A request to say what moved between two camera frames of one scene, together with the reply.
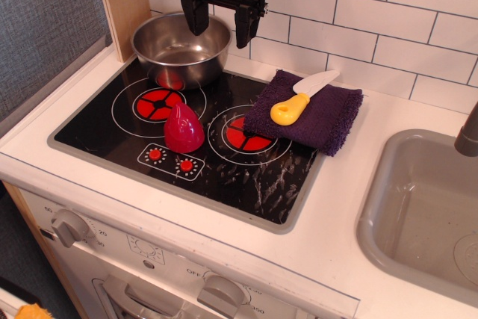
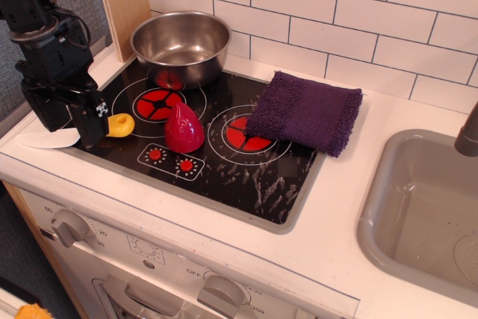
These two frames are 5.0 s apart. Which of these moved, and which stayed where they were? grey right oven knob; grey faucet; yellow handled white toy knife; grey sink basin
Moved: yellow handled white toy knife
Stayed: grey sink basin; grey right oven knob; grey faucet
